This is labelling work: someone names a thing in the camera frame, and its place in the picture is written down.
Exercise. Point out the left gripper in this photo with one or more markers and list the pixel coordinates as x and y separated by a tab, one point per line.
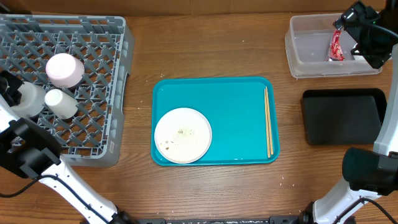
16	94

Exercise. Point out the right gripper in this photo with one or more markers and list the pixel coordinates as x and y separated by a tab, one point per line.
348	20

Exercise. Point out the grey metal bowl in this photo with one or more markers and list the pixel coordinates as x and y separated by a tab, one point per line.
32	100

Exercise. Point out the red sauce packet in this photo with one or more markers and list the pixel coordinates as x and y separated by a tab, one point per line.
335	52

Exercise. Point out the small white bowl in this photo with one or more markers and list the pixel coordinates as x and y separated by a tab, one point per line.
64	70

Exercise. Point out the white cup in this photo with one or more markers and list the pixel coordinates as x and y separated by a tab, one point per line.
61	104

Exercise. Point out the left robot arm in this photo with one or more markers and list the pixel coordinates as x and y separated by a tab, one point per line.
29	151

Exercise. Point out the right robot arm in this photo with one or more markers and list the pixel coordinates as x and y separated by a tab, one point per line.
366	174

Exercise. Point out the clear plastic waste bin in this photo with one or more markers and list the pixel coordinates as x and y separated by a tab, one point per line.
307	41

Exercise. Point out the black plastic tray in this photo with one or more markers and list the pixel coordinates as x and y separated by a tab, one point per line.
343	116

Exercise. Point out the grey plastic dish rack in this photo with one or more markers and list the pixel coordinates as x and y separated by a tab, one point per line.
105	45

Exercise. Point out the teal serving tray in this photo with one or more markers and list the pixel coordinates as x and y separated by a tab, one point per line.
235	109

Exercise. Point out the large white plate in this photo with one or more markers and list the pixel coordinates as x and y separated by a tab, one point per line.
183	135

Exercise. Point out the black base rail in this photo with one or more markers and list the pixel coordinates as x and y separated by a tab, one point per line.
290	219

